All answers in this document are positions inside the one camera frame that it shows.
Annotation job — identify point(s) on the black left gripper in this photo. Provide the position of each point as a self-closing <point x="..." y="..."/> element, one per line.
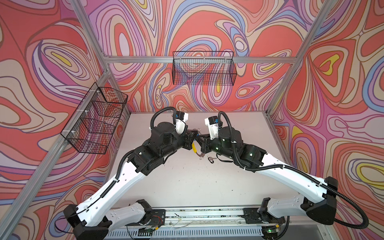
<point x="189" y="139"/>

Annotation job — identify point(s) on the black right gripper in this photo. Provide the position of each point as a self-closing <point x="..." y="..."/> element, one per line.
<point x="205" y="144"/>

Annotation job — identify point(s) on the large keyring with yellow sleeve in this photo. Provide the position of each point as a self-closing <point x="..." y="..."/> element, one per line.
<point x="200" y="155"/>

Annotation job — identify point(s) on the key with black tag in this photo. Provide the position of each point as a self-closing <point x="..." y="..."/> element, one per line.
<point x="211" y="160"/>

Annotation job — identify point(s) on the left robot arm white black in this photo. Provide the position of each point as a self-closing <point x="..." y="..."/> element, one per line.
<point x="94" y="218"/>

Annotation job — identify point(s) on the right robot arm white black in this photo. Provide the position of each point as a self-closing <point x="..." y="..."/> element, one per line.
<point x="317" y="197"/>

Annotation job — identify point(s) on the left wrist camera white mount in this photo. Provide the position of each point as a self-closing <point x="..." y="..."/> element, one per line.
<point x="181" y="118"/>

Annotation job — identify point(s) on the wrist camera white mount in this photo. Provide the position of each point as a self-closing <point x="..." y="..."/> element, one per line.
<point x="214" y="124"/>
<point x="181" y="118"/>

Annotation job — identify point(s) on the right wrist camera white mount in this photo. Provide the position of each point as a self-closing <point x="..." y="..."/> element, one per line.
<point x="214" y="124"/>

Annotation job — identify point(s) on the black wire basket back wall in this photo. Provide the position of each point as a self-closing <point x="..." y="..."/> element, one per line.
<point x="204" y="68"/>

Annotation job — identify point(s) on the black wire basket wall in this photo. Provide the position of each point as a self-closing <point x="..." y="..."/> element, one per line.
<point x="204" y="68"/>
<point x="100" y="112"/>

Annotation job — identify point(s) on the black wire basket left wall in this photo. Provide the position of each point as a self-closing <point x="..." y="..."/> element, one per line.
<point x="100" y="112"/>

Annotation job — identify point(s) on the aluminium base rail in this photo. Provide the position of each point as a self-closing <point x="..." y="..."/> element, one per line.
<point x="223" y="222"/>

